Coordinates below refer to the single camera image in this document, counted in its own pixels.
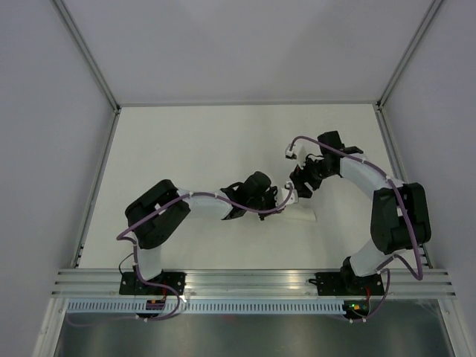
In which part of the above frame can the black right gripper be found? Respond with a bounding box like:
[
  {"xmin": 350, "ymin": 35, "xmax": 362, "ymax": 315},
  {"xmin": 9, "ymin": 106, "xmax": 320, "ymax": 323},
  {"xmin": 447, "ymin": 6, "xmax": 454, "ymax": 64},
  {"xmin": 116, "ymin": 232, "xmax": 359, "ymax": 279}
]
[{"xmin": 289, "ymin": 152, "xmax": 335, "ymax": 199}]

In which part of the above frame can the white cloth napkin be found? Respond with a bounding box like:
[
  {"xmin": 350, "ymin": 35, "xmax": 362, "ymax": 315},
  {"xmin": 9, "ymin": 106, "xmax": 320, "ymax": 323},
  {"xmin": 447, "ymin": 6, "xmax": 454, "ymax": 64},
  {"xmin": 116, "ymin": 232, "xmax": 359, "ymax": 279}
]
[{"xmin": 277, "ymin": 205, "xmax": 316, "ymax": 222}]

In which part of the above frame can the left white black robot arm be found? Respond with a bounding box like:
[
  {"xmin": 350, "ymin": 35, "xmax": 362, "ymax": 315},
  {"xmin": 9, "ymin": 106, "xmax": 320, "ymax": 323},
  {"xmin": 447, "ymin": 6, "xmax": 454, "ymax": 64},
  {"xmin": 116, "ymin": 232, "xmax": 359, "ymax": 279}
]
[{"xmin": 125, "ymin": 171, "xmax": 292, "ymax": 295}]

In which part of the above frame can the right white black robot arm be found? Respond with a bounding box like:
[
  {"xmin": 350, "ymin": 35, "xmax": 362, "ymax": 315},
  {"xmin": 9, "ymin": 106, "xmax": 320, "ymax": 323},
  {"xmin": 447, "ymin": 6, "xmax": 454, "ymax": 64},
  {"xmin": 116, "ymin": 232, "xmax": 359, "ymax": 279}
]
[{"xmin": 286, "ymin": 131, "xmax": 431, "ymax": 294}]

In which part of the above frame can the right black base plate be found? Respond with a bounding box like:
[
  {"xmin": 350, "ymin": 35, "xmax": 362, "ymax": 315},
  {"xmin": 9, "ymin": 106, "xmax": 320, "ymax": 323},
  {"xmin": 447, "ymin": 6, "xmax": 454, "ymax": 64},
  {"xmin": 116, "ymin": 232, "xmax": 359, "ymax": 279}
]
[{"xmin": 308, "ymin": 271, "xmax": 385, "ymax": 297}]

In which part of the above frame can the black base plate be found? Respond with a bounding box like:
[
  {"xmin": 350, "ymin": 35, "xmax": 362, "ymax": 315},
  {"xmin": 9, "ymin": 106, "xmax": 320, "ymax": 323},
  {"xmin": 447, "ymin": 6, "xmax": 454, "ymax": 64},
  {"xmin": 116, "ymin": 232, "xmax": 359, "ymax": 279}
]
[
  {"xmin": 119, "ymin": 271, "xmax": 186, "ymax": 296},
  {"xmin": 308, "ymin": 271, "xmax": 385, "ymax": 297}
]

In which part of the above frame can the white slotted cable duct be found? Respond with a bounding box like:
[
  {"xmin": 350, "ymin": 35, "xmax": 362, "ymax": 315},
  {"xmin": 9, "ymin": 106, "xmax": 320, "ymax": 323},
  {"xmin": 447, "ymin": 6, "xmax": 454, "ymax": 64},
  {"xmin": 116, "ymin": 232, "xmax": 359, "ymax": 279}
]
[{"xmin": 68, "ymin": 298, "xmax": 344, "ymax": 315}]

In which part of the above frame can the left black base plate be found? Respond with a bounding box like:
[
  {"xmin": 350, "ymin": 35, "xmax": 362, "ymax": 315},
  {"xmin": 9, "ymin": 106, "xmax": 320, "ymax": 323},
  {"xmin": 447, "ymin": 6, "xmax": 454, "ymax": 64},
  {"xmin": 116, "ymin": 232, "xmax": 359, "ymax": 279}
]
[{"xmin": 119, "ymin": 271, "xmax": 186, "ymax": 296}]

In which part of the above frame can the aluminium front rail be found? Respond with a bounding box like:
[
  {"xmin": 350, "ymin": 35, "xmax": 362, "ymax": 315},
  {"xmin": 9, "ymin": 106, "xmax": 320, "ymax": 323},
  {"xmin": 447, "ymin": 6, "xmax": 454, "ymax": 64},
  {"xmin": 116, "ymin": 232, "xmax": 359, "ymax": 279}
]
[{"xmin": 51, "ymin": 268, "xmax": 456, "ymax": 300}]

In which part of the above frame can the right aluminium frame post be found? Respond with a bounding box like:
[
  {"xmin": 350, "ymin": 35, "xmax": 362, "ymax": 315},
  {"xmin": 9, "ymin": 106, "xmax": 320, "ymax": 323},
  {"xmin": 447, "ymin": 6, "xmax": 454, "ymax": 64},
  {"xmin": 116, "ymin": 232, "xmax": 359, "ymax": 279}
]
[{"xmin": 374, "ymin": 0, "xmax": 446, "ymax": 111}]

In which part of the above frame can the aluminium frame post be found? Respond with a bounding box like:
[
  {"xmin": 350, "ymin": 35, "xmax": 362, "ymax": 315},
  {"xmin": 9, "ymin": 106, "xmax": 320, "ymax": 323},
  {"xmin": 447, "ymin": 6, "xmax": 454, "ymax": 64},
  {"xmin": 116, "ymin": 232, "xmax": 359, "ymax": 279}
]
[
  {"xmin": 50, "ymin": 0, "xmax": 120, "ymax": 113},
  {"xmin": 374, "ymin": 0, "xmax": 446, "ymax": 111}
]

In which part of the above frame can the left aluminium frame post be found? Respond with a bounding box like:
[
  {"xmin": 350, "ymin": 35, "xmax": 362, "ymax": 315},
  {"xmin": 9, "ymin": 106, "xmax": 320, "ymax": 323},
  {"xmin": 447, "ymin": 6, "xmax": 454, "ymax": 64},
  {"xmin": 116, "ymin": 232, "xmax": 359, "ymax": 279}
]
[{"xmin": 50, "ymin": 0, "xmax": 120, "ymax": 113}]

